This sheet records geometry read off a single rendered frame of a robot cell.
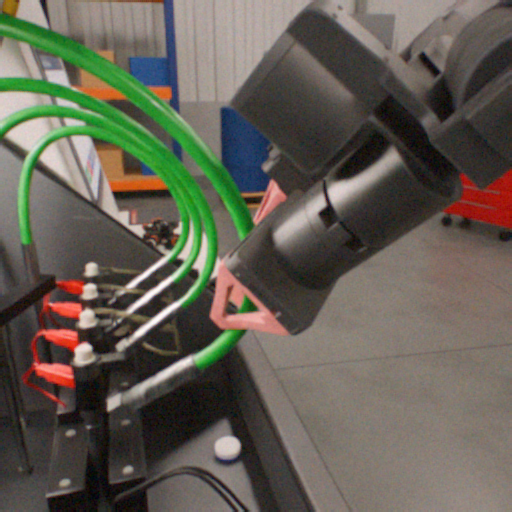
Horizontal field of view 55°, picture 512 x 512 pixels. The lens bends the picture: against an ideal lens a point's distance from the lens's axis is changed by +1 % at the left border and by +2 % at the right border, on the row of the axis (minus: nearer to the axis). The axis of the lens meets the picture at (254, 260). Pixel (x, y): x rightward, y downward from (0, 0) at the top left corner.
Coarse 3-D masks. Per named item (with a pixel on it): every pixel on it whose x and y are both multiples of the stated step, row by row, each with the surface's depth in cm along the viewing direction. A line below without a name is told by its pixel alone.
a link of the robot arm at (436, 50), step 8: (432, 40) 46; (440, 40) 46; (448, 40) 46; (424, 48) 45; (432, 48) 45; (440, 48) 45; (448, 48) 46; (416, 56) 45; (424, 56) 46; (432, 56) 45; (440, 56) 45; (408, 64) 45; (416, 64) 45; (424, 64) 45; (432, 64) 46; (440, 64) 45; (416, 72) 45; (424, 72) 45; (432, 72) 46; (440, 72) 45; (424, 80) 45; (432, 80) 45
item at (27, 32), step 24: (0, 24) 32; (24, 24) 32; (48, 48) 32; (72, 48) 32; (96, 72) 32; (120, 72) 32; (144, 96) 32; (168, 120) 33; (192, 144) 33; (216, 168) 34; (240, 192) 35; (240, 216) 35; (240, 312) 38; (240, 336) 38; (216, 360) 39
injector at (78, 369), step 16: (80, 368) 50; (96, 368) 51; (80, 384) 51; (96, 384) 51; (80, 400) 52; (96, 400) 52; (96, 416) 53; (96, 432) 54; (96, 448) 54; (96, 464) 55; (96, 480) 56; (96, 496) 57
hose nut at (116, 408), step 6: (114, 396) 43; (120, 396) 42; (108, 402) 43; (114, 402) 42; (120, 402) 42; (108, 408) 42; (114, 408) 42; (120, 408) 42; (114, 414) 42; (120, 414) 42; (126, 414) 42
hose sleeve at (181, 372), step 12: (180, 360) 40; (192, 360) 40; (168, 372) 40; (180, 372) 40; (192, 372) 40; (144, 384) 41; (156, 384) 41; (168, 384) 40; (180, 384) 41; (132, 396) 41; (144, 396) 41; (156, 396) 41; (132, 408) 42
